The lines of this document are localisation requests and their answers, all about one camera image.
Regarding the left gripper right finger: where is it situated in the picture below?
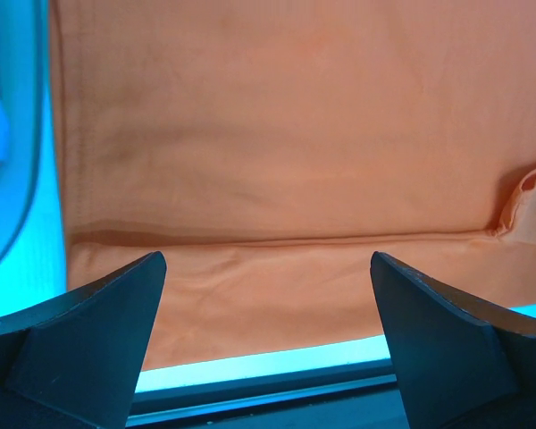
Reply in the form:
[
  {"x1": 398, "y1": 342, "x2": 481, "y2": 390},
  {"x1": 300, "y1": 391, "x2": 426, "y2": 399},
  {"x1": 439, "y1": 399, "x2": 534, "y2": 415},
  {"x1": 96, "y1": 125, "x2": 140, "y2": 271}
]
[{"x1": 370, "y1": 252, "x2": 536, "y2": 428}]

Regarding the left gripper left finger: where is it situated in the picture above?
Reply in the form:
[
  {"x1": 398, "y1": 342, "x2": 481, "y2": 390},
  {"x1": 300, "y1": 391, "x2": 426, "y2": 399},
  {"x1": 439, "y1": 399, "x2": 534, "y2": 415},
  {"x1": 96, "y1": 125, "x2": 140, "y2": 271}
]
[{"x1": 0, "y1": 252, "x2": 166, "y2": 428}]

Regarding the orange t shirt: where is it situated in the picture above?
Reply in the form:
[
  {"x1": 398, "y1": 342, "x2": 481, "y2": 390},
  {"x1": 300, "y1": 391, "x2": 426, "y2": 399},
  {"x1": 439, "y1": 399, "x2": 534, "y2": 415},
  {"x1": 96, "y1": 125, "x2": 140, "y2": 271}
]
[{"x1": 49, "y1": 1, "x2": 536, "y2": 369}]

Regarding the translucent blue basket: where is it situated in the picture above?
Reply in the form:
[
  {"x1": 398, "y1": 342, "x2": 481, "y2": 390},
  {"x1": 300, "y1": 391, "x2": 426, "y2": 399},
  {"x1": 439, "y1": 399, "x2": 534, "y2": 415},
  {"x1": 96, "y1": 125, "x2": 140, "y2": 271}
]
[{"x1": 0, "y1": 0, "x2": 50, "y2": 281}]

